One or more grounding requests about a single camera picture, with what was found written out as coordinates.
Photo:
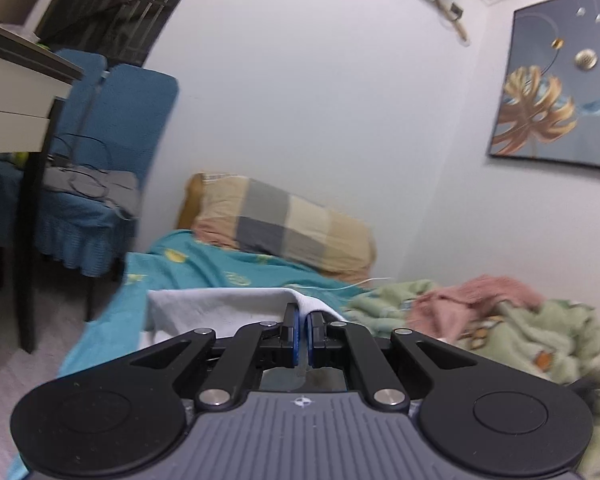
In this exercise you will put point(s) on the white black desk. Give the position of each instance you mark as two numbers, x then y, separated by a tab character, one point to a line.
34	84

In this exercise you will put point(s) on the blue covered chair left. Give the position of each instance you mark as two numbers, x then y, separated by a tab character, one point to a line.
72	115

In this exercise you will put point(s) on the white cotton pants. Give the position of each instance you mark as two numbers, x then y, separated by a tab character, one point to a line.
172	312

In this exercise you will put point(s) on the yellow green toy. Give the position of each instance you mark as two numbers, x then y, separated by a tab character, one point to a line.
19	159

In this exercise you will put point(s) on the leaf art wall picture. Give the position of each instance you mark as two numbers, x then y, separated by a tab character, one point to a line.
550	101

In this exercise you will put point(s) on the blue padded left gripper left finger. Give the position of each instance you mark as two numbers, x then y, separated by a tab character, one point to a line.
237	363

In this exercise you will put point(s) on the teal patterned bed sheet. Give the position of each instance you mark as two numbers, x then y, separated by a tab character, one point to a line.
179	261

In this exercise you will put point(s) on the grey folded cloth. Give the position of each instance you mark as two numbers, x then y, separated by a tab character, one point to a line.
119	190

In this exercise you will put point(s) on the pink fuzzy garment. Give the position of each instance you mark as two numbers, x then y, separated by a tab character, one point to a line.
445	313

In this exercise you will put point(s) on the blue covered chair right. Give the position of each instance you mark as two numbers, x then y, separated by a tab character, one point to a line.
120	132

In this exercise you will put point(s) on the plaid beige grey pillow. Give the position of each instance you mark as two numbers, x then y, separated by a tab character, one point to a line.
236	212

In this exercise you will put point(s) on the dark barred window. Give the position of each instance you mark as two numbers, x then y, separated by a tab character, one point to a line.
123	31

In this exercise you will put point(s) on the blue covered chair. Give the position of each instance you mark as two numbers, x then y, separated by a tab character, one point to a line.
72	115
120	132

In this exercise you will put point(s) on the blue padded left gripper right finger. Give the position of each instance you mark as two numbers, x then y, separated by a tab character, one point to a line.
353	350

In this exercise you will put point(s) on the green fleece cartoon blanket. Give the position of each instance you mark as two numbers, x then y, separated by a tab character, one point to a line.
559	341

